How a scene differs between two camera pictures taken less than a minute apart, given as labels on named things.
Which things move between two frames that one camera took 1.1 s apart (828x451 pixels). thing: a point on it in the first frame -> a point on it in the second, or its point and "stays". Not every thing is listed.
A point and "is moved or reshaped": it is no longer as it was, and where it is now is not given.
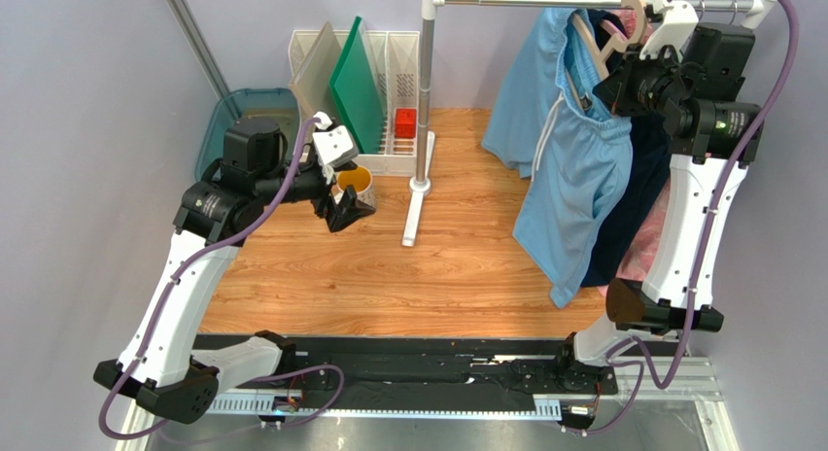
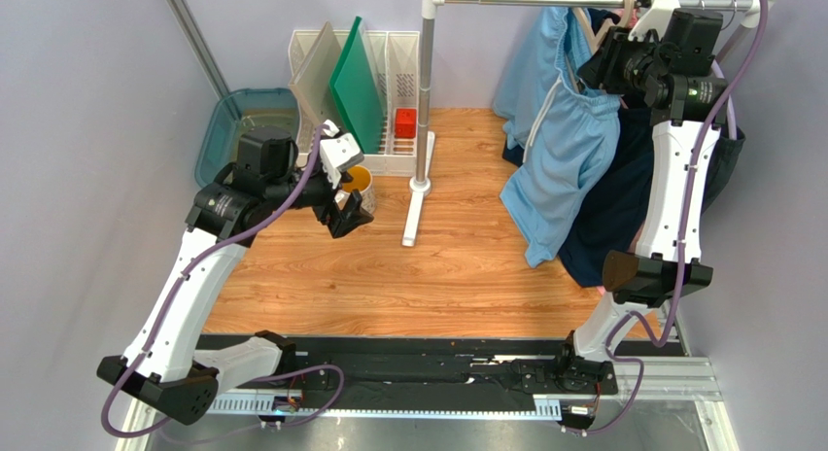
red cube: x=405 y=123 stays
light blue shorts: x=548 y=122 is moved or reshaped
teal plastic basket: x=279 y=104 stays
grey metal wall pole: x=196 y=40 stays
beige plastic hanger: x=617 y=44 is moved or reshaped
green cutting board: x=357 y=93 stays
